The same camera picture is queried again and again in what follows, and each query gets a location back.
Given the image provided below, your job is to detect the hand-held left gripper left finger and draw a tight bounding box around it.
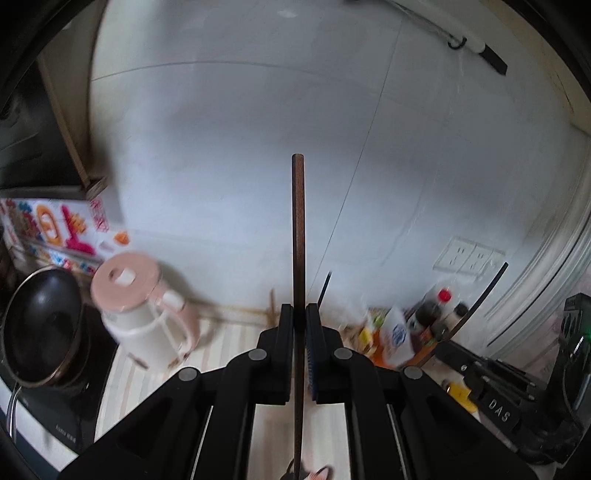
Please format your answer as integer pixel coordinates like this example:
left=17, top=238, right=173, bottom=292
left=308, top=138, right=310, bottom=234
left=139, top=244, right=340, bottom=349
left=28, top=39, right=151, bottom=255
left=58, top=303, right=295, bottom=480

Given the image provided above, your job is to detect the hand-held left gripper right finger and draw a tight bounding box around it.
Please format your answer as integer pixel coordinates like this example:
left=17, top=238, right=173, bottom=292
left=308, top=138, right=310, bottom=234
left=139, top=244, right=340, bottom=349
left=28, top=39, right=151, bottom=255
left=305, top=303, right=539, bottom=480

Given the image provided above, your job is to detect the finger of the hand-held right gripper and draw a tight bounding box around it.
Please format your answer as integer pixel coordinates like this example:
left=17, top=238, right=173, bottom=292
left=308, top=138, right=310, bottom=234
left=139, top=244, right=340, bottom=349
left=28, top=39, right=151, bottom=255
left=463, top=370, right=537, bottom=405
left=435, top=340, right=551, bottom=394

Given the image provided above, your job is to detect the yellow flat device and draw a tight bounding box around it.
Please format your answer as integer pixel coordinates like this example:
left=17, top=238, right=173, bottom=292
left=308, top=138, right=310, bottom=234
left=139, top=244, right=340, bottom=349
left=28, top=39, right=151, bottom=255
left=444, top=380, right=479, bottom=415

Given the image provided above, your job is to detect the soy sauce bottle red cap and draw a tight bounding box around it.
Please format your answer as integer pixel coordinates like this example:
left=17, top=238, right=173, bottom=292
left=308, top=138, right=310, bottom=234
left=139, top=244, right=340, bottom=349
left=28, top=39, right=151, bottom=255
left=408, top=288, right=456, bottom=366

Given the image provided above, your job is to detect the yellow box with green top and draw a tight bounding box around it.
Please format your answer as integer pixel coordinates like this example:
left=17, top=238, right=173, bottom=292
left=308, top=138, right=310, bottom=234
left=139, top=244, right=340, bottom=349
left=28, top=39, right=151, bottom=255
left=358, top=310, right=384, bottom=357

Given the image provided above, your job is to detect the striped cat print tablecloth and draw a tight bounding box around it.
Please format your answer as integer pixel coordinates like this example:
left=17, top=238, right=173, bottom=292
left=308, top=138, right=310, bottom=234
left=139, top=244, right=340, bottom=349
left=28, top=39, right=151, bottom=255
left=95, top=318, right=483, bottom=480

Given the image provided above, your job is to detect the orange and white pouch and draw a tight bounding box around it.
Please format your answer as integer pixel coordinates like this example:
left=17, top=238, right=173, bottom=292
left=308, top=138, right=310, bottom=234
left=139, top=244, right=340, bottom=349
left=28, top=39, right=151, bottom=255
left=375, top=306, right=417, bottom=367

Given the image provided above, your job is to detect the pink and white electric kettle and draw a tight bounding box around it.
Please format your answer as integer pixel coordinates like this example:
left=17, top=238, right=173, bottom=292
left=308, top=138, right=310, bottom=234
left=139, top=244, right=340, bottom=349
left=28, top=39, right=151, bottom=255
left=89, top=251, right=202, bottom=371

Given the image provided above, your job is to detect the black induction cooktop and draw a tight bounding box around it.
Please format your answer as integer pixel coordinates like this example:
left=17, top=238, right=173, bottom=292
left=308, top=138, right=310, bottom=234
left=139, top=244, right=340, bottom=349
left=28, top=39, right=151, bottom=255
left=0, top=318, right=119, bottom=459

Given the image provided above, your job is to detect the black wok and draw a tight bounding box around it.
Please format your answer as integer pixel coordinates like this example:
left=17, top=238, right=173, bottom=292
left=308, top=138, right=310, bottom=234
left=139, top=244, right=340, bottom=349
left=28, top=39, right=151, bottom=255
left=1, top=266, right=88, bottom=387

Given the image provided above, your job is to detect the colourful patterned box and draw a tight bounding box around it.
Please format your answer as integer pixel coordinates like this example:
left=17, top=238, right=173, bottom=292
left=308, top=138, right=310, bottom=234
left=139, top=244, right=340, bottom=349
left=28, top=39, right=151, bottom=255
left=0, top=196, right=133, bottom=278

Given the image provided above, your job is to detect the black range hood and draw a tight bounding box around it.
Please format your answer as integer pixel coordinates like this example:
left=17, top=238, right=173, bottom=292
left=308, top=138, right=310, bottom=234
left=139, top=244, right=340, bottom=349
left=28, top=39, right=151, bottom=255
left=0, top=62, right=108, bottom=205

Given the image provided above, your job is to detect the white wall socket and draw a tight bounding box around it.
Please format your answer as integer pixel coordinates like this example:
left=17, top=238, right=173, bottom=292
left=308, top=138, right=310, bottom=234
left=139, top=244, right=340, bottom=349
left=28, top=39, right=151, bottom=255
left=464, top=244, right=506, bottom=277
left=434, top=237, right=474, bottom=273

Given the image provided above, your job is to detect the hanging white tool black handle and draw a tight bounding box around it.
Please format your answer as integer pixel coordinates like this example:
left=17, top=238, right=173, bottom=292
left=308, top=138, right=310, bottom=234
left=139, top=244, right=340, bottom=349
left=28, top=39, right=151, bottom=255
left=346, top=0, right=509, bottom=77

